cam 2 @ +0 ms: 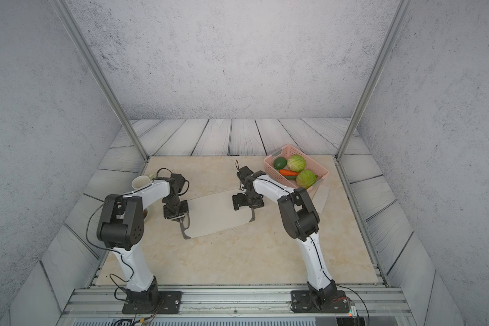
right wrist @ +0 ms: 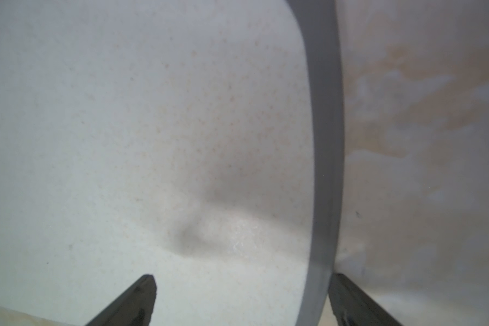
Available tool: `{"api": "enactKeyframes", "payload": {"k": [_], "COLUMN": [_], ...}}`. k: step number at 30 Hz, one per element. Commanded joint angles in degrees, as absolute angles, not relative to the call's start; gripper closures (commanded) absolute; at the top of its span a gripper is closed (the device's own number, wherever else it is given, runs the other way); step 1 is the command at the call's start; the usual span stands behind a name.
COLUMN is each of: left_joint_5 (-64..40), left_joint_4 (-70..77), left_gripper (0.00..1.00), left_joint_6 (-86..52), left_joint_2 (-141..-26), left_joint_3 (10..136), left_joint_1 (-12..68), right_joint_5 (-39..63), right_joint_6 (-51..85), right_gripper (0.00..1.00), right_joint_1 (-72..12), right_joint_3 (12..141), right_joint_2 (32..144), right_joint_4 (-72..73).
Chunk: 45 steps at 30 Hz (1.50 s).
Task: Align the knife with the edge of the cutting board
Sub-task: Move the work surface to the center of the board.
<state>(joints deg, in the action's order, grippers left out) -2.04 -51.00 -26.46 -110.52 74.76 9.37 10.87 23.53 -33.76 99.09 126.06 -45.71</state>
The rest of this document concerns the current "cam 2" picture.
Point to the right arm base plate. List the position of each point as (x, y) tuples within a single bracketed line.
[(308, 302)]

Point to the orange carrot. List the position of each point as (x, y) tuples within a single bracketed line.
[(288, 173)]

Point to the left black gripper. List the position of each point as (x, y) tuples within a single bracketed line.
[(170, 215)]

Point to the right aluminium frame post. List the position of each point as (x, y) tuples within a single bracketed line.
[(382, 57)]

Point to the small plate with dark fruit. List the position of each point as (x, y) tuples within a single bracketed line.
[(145, 214)]

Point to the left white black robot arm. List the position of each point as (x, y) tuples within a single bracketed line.
[(121, 225)]

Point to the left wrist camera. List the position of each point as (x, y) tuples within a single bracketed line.
[(177, 184)]

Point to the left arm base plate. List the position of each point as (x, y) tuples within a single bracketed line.
[(161, 303)]

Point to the dark green avocado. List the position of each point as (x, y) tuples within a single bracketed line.
[(280, 163)]

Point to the aluminium frame post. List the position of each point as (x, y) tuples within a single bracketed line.
[(73, 30), (382, 57)]

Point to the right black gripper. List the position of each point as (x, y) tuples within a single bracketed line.
[(256, 204)]

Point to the green cabbage front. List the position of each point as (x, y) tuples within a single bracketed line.
[(306, 179)]

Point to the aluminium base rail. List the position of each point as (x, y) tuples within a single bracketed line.
[(376, 304)]

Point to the pink plastic basket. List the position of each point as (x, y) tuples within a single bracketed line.
[(287, 151)]

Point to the left aluminium frame post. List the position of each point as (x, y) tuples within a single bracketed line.
[(73, 30)]

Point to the green cabbage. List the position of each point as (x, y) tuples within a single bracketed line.
[(306, 179), (296, 163)]

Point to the green cabbage rear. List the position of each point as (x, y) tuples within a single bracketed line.
[(296, 163)]

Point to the light green mug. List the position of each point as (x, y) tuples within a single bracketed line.
[(141, 182)]

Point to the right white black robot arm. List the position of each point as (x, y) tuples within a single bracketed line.
[(300, 220)]

